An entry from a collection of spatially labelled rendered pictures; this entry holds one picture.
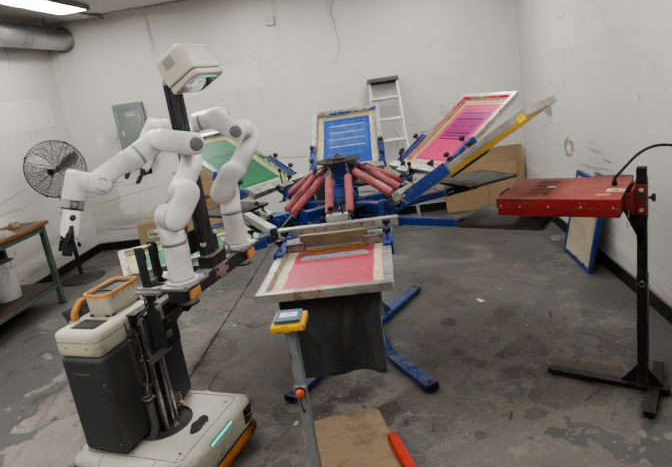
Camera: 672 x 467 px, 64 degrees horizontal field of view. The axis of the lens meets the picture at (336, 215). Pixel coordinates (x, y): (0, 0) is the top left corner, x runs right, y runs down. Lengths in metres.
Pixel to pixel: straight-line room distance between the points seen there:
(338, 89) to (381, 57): 0.65
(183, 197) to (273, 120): 4.96
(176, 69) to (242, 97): 4.87
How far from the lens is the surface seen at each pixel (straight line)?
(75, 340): 2.67
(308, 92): 6.83
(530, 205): 2.83
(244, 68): 6.98
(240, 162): 2.41
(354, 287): 2.21
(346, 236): 2.76
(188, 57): 2.13
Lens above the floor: 1.81
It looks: 14 degrees down
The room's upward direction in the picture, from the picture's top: 9 degrees counter-clockwise
